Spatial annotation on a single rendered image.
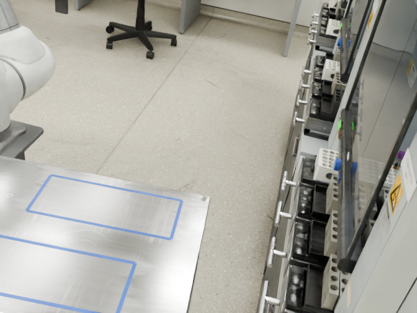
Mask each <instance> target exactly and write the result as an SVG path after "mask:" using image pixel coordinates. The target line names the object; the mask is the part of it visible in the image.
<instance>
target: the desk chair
mask: <svg viewBox="0 0 417 313"><path fill-rule="evenodd" d="M151 25H152V21H150V20H149V21H148V22H146V23H145V0H138V6H137V17H136V23H135V27H132V26H129V25H124V24H119V23H117V22H109V26H107V27H106V29H105V30H106V32H107V33H108V34H111V33H112V32H113V31H114V28H117V29H120V30H123V31H126V32H125V33H122V34H118V35H113V36H111V37H108V38H107V42H106V48H107V49H109V48H110V49H112V47H113V42H114V41H118V40H124V39H130V38H134V37H138V38H139V39H140V41H141V42H142V43H143V44H144V46H145V47H146V48H147V49H148V50H149V51H147V53H146V58H148V59H153V58H154V52H152V51H153V46H152V44H151V43H150V41H149V40H148V38H147V37H154V38H162V39H171V46H173V45H174V46H176V45H177V39H176V37H177V36H176V35H174V34H167V33H163V32H156V31H152V26H151Z"/></svg>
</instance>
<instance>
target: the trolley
mask: <svg viewBox="0 0 417 313"><path fill-rule="evenodd" d="M210 199H211V197H210V196H204V195H201V194H195V193H189V192H185V191H179V190H175V189H169V188H164V187H160V186H154V185H150V184H144V183H138V182H134V181H129V180H124V179H118V178H113V177H109V176H103V175H97V174H93V173H87V172H83V171H78V170H71V169H67V168H62V167H58V166H52V165H46V164H42V163H36V162H32V161H27V160H20V159H16V158H11V157H7V156H1V155H0V313H189V308H190V304H191V298H192V292H193V288H194V281H195V275H196V271H197V265H198V260H199V254H200V248H201V244H202V238H203V235H204V229H205V223H206V220H207V214H208V211H209V205H210Z"/></svg>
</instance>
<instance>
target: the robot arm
mask: <svg viewBox="0 0 417 313"><path fill-rule="evenodd" d="M55 12H58V13H62V14H68V0H55ZM55 66H56V62H55V57H54V55H53V52H52V51H51V50H50V48H49V47H48V46H47V45H45V44H44V43H43V42H42V41H40V40H38V39H37V38H36V36H35V35H34V34H33V33H32V31H31V30H30V29H28V28H26V27H25V26H23V25H19V22H18V20H17V17H16V15H15V13H14V10H13V8H12V6H11V3H10V1H9V0H0V155H1V153H2V152H3V151H4V150H5V149H6V148H7V147H9V146H10V145H11V144H12V143H13V142H14V141H15V140H17V139H18V138H19V137H20V136H21V135H24V134H25V133H26V128H25V127H23V126H19V125H12V124H11V120H10V113H12V112H13V110H14V109H15V108H16V106H17V105H18V103H19V102H21V101H23V100H24V99H27V98H28V97H30V96H31V95H33V94H35V93H36V92H37V91H39V90H40V89H42V88H43V87H44V86H45V85H46V84H47V83H48V81H49V80H50V78H51V77H52V75H53V73H54V70H55Z"/></svg>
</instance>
